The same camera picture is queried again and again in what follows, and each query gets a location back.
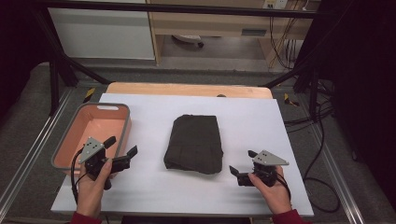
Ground hanging cables under desk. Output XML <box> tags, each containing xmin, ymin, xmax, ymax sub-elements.
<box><xmin>268</xmin><ymin>0</ymin><xmax>309</xmax><ymax>70</ymax></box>

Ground dark cloth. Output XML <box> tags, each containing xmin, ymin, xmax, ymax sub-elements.
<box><xmin>163</xmin><ymin>114</ymin><xmax>224</xmax><ymax>175</ymax></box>

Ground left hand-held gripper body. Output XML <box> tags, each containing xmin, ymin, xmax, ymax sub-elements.
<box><xmin>78</xmin><ymin>136</ymin><xmax>132</xmax><ymax>191</ymax></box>

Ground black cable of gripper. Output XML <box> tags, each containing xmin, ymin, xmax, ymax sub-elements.
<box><xmin>275</xmin><ymin>172</ymin><xmax>292</xmax><ymax>202</ymax></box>
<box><xmin>70</xmin><ymin>147</ymin><xmax>86</xmax><ymax>204</ymax></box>

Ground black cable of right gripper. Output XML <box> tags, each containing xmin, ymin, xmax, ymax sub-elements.
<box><xmin>275</xmin><ymin>172</ymin><xmax>292</xmax><ymax>202</ymax></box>

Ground person's left hand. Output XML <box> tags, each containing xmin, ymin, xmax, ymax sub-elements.
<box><xmin>76</xmin><ymin>158</ymin><xmax>113</xmax><ymax>218</ymax></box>

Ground white wall socket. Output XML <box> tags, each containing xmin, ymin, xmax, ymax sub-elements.
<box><xmin>262</xmin><ymin>0</ymin><xmax>289</xmax><ymax>10</ymax></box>

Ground yellow black floor tape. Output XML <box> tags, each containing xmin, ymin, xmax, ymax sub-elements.
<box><xmin>82</xmin><ymin>87</ymin><xmax>96</xmax><ymax>104</ymax></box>
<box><xmin>283</xmin><ymin>92</ymin><xmax>301</xmax><ymax>107</ymax></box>

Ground aluminium floor rail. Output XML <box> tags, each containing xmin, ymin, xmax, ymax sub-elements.
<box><xmin>0</xmin><ymin>89</ymin><xmax>73</xmax><ymax>213</ymax></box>
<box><xmin>310</xmin><ymin>123</ymin><xmax>366</xmax><ymax>224</ymax></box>

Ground pink basket with grey rim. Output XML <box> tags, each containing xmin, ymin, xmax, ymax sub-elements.
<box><xmin>50</xmin><ymin>102</ymin><xmax>133</xmax><ymax>175</ymax></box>

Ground black floor cable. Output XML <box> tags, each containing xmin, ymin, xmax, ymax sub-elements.
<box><xmin>284</xmin><ymin>78</ymin><xmax>341</xmax><ymax>215</ymax></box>

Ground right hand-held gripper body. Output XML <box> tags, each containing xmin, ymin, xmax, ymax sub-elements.
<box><xmin>236</xmin><ymin>149</ymin><xmax>290</xmax><ymax>188</ymax></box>

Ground person's right hand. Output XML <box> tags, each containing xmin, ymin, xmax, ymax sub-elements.
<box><xmin>247</xmin><ymin>165</ymin><xmax>293</xmax><ymax>216</ymax></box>

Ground light wooden desk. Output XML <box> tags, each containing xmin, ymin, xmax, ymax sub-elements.
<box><xmin>145</xmin><ymin>0</ymin><xmax>321</xmax><ymax>67</ymax></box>

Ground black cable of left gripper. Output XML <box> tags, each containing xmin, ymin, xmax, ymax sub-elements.
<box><xmin>70</xmin><ymin>147</ymin><xmax>86</xmax><ymax>204</ymax></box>

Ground white office chair base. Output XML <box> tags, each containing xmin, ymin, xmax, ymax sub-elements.
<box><xmin>172</xmin><ymin>34</ymin><xmax>205</xmax><ymax>49</ymax></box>

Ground white cabinet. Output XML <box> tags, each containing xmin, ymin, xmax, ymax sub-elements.
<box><xmin>47</xmin><ymin>0</ymin><xmax>156</xmax><ymax>61</ymax></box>

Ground black metal frame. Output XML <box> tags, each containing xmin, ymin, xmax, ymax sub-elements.
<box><xmin>31</xmin><ymin>0</ymin><xmax>325</xmax><ymax>117</ymax></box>

